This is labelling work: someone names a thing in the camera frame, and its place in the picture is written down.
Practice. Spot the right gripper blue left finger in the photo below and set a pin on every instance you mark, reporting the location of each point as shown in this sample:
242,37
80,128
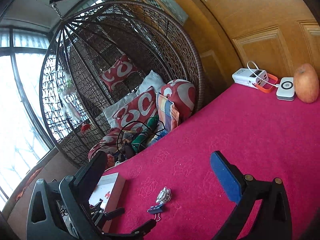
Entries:
87,178

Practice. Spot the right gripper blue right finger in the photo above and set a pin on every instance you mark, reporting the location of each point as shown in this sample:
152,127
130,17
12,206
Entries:
229,176

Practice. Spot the white shallow cardboard box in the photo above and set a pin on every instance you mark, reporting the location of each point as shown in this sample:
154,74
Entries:
99,200

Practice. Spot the pink red tablecloth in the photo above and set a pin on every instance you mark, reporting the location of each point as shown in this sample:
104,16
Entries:
244,167

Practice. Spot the red white patterned cushion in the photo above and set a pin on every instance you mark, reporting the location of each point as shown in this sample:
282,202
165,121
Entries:
138,110

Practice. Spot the plaid colourful pillow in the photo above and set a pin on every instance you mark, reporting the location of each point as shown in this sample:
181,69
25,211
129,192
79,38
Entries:
167,112

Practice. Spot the white power bank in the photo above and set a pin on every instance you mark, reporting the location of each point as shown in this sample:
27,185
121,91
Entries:
250,77

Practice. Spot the wicker hanging egg chair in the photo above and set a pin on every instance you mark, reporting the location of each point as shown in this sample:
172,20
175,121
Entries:
102,57

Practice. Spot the large red apple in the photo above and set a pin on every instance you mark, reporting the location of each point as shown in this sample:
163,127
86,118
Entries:
306,83

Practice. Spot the small upper red cushion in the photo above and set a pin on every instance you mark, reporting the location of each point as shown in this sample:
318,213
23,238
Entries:
121,69

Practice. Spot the white wireless charger pad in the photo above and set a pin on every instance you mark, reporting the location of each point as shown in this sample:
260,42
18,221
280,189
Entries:
286,89

